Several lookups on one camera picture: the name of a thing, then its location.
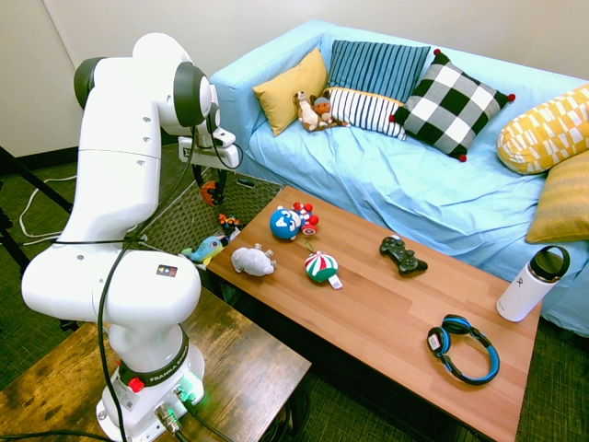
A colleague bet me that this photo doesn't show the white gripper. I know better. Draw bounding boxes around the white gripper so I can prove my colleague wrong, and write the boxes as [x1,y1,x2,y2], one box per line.
[177,136,244,205]

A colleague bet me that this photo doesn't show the orange black toy car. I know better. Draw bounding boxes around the orange black toy car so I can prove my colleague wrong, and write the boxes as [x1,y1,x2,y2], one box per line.
[200,180,222,207]

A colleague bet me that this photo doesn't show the dark woven basket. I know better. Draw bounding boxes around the dark woven basket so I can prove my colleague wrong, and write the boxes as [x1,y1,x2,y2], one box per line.
[123,165,284,296]

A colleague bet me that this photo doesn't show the blue whale plush toy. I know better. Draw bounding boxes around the blue whale plush toy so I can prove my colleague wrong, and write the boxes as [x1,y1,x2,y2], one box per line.
[179,233,231,266]

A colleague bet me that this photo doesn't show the Captain America plush toy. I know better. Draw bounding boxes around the Captain America plush toy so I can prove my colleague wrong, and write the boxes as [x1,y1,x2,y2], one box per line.
[269,201,320,241]

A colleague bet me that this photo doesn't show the grey plush hippo toy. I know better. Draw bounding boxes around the grey plush hippo toy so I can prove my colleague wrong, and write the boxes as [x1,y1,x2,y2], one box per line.
[230,243,278,277]

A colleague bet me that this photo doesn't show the beige plush animal toy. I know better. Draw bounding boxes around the beige plush animal toy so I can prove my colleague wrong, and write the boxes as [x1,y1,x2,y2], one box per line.
[294,90,323,134]

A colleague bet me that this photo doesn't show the plain yellow pillow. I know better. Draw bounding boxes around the plain yellow pillow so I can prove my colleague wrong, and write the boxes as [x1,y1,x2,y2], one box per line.
[252,47,329,138]

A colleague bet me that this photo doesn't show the red green striped plush ornament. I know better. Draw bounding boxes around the red green striped plush ornament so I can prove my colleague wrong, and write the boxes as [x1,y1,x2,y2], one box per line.
[303,239,345,291]

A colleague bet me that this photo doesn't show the white navy striped pillow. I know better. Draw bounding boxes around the white navy striped pillow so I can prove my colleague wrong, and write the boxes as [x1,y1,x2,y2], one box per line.
[321,87,409,142]

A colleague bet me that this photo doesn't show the dark rustic wooden stand table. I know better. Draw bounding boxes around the dark rustic wooden stand table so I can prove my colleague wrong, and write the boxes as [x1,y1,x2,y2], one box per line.
[0,287,313,442]

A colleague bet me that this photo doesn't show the blue striped pillow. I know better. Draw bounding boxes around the blue striped pillow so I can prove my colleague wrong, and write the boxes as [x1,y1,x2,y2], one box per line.
[325,39,432,105]

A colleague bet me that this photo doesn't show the light blue covered sofa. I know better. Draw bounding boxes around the light blue covered sofa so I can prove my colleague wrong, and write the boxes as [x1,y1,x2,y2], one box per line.
[209,17,589,337]

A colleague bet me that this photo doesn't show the black game controller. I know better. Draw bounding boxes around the black game controller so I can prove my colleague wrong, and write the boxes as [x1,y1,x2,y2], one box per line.
[378,234,429,276]

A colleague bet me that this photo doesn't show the light wooden coffee table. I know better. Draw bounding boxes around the light wooden coffee table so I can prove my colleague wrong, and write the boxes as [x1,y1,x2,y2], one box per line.
[205,184,543,442]

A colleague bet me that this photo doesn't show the black white checkered pillow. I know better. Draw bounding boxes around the black white checkered pillow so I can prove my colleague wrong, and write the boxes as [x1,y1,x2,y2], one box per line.
[388,48,516,163]

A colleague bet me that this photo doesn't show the blue black headphones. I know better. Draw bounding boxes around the blue black headphones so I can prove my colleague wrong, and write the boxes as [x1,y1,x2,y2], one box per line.
[426,313,501,387]

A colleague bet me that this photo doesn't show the white water bottle black lid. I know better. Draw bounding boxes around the white water bottle black lid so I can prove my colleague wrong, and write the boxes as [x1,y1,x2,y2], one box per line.
[495,245,572,323]

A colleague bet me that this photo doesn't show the yellow white patterned bolster pillow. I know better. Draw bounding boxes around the yellow white patterned bolster pillow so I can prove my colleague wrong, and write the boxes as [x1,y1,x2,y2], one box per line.
[496,82,589,176]

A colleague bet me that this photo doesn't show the mustard striped pillow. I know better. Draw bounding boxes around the mustard striped pillow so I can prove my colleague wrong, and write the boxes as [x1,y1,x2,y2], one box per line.
[525,151,589,244]

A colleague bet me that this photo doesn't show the black camera tripod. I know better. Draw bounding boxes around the black camera tripod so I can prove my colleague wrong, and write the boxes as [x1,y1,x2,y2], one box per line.
[0,145,80,333]

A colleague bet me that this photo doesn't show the white floor cable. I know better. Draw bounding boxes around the white floor cable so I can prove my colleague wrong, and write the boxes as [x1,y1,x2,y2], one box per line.
[17,173,78,246]

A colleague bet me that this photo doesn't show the black base power cable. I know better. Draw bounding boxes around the black base power cable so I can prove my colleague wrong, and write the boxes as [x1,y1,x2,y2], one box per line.
[174,389,234,442]

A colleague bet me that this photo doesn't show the black cables under stand table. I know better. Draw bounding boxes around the black cables under stand table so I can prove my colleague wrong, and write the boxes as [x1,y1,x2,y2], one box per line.
[271,390,310,442]

